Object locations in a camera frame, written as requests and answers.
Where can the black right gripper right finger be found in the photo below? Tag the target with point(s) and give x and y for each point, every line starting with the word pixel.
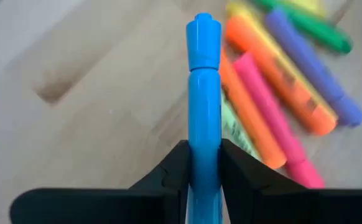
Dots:
pixel 277 208

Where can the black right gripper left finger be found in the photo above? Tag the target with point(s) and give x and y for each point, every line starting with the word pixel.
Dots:
pixel 106 208

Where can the pink highlighter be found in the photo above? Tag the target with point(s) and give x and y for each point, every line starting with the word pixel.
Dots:
pixel 271 118

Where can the light green highlighter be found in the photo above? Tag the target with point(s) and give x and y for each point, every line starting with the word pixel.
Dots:
pixel 232 127

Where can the blue highlighter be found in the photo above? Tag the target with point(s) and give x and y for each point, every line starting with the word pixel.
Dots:
pixel 204 93

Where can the purple highlighter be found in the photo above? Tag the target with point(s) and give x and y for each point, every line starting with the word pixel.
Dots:
pixel 308 68

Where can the thick yellow highlighter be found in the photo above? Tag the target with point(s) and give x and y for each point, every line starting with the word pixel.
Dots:
pixel 238 7

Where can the slim yellow highlighter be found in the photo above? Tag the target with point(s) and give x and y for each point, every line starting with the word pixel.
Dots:
pixel 308 5

